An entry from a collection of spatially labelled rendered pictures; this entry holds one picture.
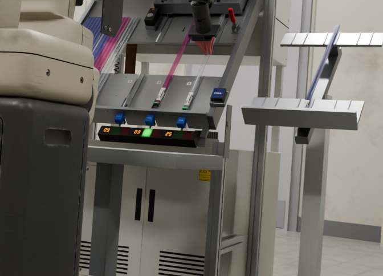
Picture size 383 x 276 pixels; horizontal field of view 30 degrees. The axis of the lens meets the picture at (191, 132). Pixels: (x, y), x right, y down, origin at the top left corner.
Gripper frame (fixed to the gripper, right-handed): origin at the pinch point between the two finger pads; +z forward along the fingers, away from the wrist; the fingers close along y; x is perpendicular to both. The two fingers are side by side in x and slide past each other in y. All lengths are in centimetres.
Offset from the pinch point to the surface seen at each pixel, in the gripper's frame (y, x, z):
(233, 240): -14, 44, 47
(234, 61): -10.5, 4.2, 1.0
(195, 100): -1.9, 23.4, 3.7
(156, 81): 15.0, 14.7, 2.8
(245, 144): 76, -236, 243
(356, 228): -20, -184, 276
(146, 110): 12.4, 31.4, 2.6
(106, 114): 28.1, 30.8, 5.6
